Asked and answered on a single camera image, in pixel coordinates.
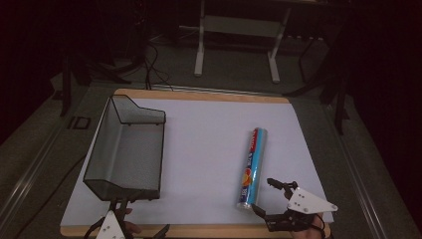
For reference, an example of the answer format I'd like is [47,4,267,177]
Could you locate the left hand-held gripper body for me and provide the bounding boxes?
[84,208,128,239]

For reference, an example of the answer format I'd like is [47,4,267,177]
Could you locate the white metal table frame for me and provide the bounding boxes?
[193,0,293,85]

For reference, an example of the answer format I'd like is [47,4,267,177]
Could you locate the person's right hand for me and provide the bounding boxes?
[292,213,332,239]

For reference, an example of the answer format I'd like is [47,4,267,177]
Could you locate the black cable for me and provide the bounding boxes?
[313,213,328,239]
[151,223,171,239]

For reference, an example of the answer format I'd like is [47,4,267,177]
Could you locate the dark metal stand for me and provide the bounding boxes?
[284,31,351,135]
[59,49,133,118]

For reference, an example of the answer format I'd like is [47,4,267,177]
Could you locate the blue cylindrical tube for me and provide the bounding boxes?
[236,126,269,211]

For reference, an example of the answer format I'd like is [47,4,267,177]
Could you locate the white table mat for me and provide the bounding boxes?
[60,98,333,227]

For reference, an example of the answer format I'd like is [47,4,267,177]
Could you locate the black wire mesh basket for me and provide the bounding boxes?
[83,94,167,202]

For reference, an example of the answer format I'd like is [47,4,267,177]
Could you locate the person's left hand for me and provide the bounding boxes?
[122,207,143,237]

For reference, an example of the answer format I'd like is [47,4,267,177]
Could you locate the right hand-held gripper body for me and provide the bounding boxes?
[265,187,338,232]

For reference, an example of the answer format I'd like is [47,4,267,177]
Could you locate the black floor cables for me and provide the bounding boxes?
[142,41,174,92]

